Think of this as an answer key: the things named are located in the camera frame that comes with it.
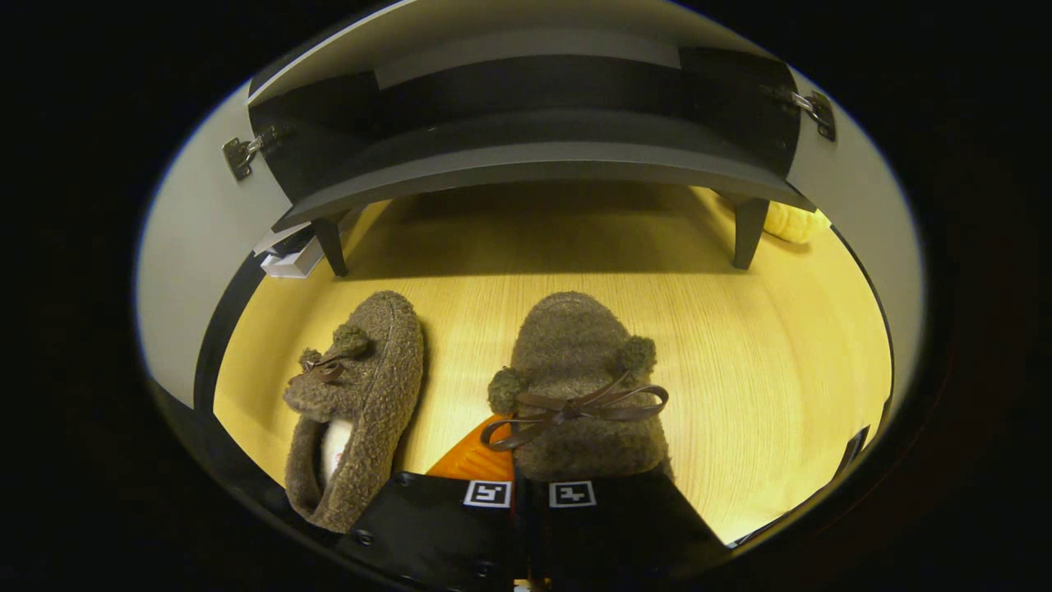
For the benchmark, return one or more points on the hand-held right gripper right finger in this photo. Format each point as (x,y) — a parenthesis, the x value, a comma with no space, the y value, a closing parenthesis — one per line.
(608,526)

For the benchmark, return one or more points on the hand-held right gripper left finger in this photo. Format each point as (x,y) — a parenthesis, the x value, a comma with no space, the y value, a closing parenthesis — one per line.
(436,526)

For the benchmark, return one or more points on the brown fuzzy shoe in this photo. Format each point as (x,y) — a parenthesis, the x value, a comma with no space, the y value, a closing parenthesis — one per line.
(382,386)
(575,345)

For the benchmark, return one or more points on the grey shoe cabinet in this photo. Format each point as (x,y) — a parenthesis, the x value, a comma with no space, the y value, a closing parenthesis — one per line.
(526,156)

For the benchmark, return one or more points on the small white box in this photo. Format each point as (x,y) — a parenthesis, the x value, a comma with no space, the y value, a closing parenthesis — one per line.
(292,261)

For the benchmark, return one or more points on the yellow plush toy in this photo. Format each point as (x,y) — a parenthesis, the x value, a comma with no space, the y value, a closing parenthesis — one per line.
(793,222)

